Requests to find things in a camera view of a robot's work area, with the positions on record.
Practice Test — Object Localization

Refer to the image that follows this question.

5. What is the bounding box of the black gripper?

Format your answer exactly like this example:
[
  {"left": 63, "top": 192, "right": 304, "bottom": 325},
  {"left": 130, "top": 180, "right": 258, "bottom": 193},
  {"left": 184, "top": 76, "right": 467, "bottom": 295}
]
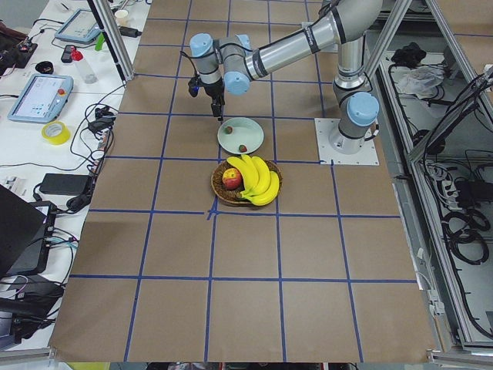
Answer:
[{"left": 202, "top": 79, "right": 225, "bottom": 123}]

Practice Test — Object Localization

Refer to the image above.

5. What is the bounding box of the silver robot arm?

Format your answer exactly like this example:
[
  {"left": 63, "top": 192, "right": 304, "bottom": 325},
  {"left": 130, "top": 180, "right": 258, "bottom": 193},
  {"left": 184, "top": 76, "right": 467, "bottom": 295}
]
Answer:
[{"left": 188, "top": 0, "right": 383, "bottom": 154}]

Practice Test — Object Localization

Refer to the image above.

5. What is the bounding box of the pale green plate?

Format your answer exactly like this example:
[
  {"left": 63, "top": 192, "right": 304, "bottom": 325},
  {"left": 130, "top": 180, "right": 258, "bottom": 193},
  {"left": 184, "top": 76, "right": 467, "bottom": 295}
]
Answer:
[{"left": 217, "top": 117, "right": 264, "bottom": 154}]

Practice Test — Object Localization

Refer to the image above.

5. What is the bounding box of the red yellow apple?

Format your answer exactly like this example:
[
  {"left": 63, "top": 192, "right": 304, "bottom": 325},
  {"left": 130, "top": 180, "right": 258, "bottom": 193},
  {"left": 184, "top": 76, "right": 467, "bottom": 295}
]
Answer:
[{"left": 222, "top": 167, "right": 243, "bottom": 190}]

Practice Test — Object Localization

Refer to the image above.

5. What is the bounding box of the yellow banana bunch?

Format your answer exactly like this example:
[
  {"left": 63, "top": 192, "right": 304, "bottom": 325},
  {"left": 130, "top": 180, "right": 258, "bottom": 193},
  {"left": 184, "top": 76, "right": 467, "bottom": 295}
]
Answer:
[{"left": 226, "top": 154, "right": 282, "bottom": 207}]

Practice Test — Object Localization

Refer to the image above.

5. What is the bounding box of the woven wicker basket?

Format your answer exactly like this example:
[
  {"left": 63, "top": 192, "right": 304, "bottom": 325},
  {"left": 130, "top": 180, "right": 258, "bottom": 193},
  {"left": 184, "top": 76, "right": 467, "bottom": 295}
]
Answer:
[{"left": 211, "top": 161, "right": 283, "bottom": 206}]

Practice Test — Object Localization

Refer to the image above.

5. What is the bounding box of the paper cup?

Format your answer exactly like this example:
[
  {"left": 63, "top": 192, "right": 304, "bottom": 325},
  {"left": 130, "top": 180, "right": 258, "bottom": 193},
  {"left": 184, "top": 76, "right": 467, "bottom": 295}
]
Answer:
[{"left": 114, "top": 9, "right": 129, "bottom": 26}]

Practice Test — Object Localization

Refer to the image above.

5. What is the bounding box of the clear bottle red cap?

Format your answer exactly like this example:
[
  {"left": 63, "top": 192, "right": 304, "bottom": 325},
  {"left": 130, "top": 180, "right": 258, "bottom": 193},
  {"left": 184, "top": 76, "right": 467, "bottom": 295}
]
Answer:
[{"left": 71, "top": 46, "right": 98, "bottom": 84}]

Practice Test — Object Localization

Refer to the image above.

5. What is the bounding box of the blue teach pendant far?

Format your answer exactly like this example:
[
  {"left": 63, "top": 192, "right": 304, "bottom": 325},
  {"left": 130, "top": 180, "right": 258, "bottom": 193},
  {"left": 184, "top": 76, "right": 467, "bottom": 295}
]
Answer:
[{"left": 55, "top": 8, "right": 101, "bottom": 44}]

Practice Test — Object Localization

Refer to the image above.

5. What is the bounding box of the blue teach pendant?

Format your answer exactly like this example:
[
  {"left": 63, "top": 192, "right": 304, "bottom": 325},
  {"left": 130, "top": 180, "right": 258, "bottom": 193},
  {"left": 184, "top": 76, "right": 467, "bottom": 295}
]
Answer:
[
  {"left": 55, "top": 8, "right": 101, "bottom": 44},
  {"left": 7, "top": 73, "right": 74, "bottom": 123}
]

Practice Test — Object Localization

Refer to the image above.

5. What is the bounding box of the yellow tape roll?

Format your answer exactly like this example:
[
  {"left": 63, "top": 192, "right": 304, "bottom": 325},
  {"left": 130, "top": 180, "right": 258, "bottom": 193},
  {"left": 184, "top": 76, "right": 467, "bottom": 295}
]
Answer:
[{"left": 42, "top": 121, "right": 71, "bottom": 146}]

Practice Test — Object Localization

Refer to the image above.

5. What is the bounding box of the black power adapter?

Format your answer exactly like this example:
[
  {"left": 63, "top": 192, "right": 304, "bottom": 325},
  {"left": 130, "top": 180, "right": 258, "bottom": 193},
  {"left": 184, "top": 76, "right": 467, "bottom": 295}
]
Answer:
[{"left": 39, "top": 173, "right": 90, "bottom": 196}]

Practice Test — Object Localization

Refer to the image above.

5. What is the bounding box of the blue teach pendant near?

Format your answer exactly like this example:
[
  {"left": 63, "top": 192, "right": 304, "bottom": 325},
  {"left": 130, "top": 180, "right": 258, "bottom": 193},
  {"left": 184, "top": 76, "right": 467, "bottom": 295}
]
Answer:
[{"left": 7, "top": 73, "right": 74, "bottom": 123}]

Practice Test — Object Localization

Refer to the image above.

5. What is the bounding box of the black laptop computer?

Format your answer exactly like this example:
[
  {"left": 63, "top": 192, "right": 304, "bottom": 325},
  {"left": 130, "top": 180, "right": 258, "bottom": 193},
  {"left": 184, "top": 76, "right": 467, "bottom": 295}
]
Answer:
[{"left": 1, "top": 187, "right": 55, "bottom": 277}]

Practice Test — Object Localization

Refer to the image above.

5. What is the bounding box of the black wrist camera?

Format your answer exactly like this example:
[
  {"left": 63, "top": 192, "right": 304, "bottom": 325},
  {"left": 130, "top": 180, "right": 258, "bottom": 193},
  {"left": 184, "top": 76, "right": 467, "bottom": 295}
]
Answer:
[{"left": 188, "top": 76, "right": 200, "bottom": 97}]

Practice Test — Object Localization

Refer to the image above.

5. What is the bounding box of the aluminium frame post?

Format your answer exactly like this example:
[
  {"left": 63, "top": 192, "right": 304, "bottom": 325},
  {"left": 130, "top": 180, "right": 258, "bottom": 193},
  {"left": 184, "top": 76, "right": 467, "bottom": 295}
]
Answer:
[{"left": 87, "top": 0, "right": 135, "bottom": 83}]

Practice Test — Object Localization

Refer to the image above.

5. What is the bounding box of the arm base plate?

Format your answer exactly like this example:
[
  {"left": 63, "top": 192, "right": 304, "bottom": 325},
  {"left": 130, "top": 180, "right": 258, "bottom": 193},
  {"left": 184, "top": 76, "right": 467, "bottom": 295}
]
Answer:
[{"left": 314, "top": 118, "right": 379, "bottom": 166}]

